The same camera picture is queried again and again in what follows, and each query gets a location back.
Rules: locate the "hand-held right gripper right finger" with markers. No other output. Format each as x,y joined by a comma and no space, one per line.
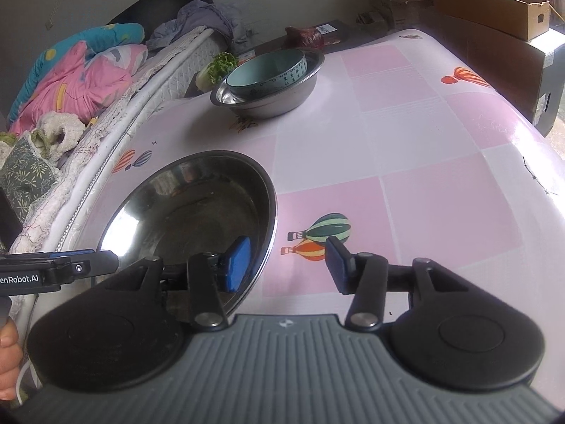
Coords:
336,267

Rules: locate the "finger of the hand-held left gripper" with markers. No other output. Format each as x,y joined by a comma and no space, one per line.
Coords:
95,263

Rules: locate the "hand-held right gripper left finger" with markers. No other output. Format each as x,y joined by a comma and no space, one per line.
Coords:
238,265

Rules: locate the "stainless steel bowl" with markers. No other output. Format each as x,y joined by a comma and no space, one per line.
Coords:
265,107

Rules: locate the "teal ceramic bowl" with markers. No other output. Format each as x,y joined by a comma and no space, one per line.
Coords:
265,73

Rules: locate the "person's left hand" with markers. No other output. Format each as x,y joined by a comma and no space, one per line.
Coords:
9,362

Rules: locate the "green floral pillow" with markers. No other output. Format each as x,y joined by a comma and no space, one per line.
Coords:
24,176

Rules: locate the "white fleece blanket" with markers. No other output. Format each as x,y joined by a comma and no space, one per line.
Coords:
57,130

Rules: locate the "pink balloon print tablecloth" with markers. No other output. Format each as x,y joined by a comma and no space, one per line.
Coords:
397,141

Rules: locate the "pink quilt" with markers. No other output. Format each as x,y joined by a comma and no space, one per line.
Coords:
70,84

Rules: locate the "white quilted mattress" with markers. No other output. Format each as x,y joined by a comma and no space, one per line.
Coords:
167,80

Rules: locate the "napa cabbage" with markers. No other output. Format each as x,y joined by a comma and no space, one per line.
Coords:
220,64

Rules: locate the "teal quilt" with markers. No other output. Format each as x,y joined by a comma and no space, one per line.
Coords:
114,33

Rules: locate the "red onion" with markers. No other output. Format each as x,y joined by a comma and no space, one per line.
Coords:
304,37

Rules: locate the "flat printed box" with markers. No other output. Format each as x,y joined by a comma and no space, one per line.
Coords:
336,31

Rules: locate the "grey clothes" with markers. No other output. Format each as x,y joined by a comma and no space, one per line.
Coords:
203,17

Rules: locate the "large flat cardboard box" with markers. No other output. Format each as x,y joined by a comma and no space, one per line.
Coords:
507,66

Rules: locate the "open cardboard box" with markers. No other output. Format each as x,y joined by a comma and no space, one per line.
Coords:
397,4

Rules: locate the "long cardboard box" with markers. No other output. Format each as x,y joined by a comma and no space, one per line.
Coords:
494,13

